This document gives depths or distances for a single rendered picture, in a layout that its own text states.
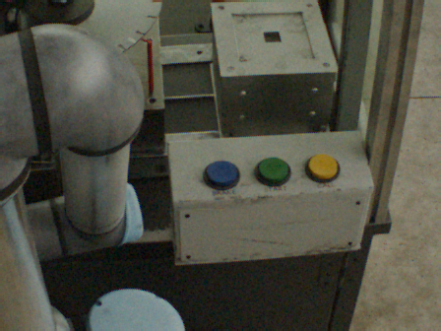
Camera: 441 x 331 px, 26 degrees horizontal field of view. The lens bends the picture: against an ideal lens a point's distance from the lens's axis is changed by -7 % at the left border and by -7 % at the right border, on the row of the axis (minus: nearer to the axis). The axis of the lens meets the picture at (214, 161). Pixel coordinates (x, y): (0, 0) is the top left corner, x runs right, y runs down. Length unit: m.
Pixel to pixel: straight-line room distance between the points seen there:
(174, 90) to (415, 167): 1.09
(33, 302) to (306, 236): 0.54
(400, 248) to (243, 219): 1.11
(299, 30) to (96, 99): 0.79
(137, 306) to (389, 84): 0.45
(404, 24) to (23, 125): 0.59
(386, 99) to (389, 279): 1.12
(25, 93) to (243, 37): 0.79
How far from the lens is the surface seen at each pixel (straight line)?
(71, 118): 0.86
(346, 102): 1.50
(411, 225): 2.53
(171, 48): 1.78
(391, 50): 1.29
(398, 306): 2.37
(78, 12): 1.57
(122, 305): 1.18
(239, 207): 1.39
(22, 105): 0.85
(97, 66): 0.87
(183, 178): 1.39
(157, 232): 1.52
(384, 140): 1.41
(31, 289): 1.04
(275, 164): 1.40
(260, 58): 1.56
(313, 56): 1.57
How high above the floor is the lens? 1.96
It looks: 49 degrees down
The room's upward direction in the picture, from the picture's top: 1 degrees clockwise
